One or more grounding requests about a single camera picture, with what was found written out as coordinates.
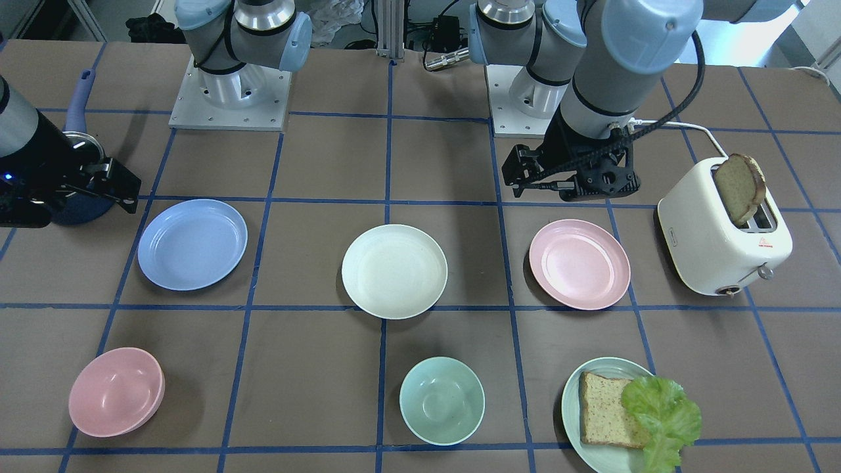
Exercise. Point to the green plate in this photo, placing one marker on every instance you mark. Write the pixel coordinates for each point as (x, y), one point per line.
(600, 458)

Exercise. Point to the white plate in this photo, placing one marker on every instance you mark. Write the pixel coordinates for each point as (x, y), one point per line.
(394, 271)

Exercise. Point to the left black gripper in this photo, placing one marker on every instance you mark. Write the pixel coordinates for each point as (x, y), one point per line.
(558, 141)

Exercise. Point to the green bowl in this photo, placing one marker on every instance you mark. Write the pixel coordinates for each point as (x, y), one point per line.
(442, 401)

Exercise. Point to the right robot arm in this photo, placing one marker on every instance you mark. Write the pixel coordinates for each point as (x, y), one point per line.
(243, 55)

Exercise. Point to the blue plate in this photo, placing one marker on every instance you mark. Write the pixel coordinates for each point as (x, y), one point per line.
(192, 245)

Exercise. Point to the pink bowl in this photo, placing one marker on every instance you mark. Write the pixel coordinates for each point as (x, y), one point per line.
(116, 393)

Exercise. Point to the green lettuce leaf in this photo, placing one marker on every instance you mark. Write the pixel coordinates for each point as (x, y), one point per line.
(672, 420)

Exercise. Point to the white toaster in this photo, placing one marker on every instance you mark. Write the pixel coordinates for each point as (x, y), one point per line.
(710, 254)

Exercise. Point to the bread slice in toaster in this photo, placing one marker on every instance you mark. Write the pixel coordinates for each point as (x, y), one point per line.
(741, 186)

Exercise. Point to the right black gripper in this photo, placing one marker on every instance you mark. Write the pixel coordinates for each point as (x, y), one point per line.
(41, 156)

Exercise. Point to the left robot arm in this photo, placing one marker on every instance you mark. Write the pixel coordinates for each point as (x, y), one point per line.
(607, 56)

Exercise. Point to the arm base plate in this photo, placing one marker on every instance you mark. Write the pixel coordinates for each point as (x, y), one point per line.
(254, 98)
(521, 106)

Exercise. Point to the bread slice on plate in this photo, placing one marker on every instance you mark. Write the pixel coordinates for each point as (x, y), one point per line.
(604, 419)

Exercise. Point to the aluminium frame post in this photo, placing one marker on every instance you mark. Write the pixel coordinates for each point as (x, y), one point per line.
(390, 28)

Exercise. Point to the pink plate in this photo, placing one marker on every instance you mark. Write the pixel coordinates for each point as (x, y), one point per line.
(579, 264)

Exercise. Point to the blue saucepan with lid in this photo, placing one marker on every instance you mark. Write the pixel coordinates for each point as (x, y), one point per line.
(87, 193)

